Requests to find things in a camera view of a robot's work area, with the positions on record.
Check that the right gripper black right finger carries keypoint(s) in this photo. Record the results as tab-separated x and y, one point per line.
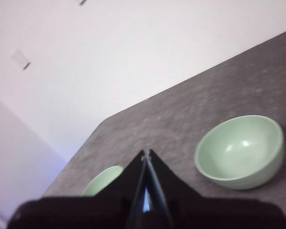
193	212

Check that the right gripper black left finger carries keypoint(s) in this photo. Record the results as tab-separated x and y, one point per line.
105	210

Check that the pale green bowl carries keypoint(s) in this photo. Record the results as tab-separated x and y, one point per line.
102	181
240	152

